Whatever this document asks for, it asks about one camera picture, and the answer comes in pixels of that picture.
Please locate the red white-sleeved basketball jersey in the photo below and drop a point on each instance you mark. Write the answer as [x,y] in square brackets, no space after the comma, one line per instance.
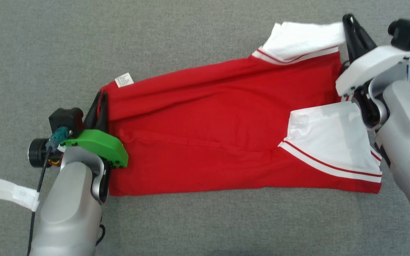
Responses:
[208,135]

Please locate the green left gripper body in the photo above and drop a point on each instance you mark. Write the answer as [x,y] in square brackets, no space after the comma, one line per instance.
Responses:
[101,144]

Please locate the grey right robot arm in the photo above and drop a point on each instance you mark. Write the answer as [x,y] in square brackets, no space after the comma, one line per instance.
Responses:
[404,135]

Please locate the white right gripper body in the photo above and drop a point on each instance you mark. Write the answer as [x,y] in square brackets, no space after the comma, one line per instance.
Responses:
[372,64]

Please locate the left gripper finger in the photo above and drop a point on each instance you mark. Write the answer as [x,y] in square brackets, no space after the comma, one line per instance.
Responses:
[103,113]
[93,115]

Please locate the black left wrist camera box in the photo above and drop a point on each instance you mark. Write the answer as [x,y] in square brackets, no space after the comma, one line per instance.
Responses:
[66,119]

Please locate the grey fabric sofa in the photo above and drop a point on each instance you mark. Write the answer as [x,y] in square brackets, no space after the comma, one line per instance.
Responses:
[205,220]

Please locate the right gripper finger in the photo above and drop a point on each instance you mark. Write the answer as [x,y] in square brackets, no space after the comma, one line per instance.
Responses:
[358,41]

